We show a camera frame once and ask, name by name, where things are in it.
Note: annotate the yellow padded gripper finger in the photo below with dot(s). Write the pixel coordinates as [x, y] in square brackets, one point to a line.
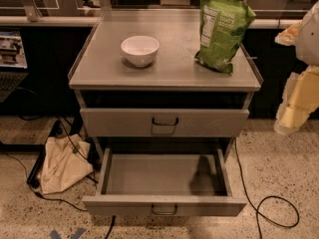
[300, 99]

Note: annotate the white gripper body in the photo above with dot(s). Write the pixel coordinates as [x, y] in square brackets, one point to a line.
[309, 37]

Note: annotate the grey drawer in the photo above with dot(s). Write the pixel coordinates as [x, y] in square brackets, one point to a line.
[163, 122]
[174, 184]

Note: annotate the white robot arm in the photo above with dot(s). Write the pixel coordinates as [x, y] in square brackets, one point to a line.
[307, 46]

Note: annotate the grey metal drawer cabinet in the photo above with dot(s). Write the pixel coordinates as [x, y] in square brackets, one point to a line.
[104, 79]

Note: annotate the grey top drawer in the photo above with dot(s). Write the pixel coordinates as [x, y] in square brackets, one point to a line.
[163, 122]

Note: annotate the green snack bag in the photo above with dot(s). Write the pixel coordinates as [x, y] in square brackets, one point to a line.
[223, 24]

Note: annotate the white ceramic bowl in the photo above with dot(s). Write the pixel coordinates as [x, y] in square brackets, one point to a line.
[140, 50]

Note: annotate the beige cloth bag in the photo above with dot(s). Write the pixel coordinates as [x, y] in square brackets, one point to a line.
[65, 163]

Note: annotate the laptop with screen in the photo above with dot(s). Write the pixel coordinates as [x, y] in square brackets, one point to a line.
[13, 62]

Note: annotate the black table leg base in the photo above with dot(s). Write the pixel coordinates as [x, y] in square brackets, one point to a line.
[32, 179]

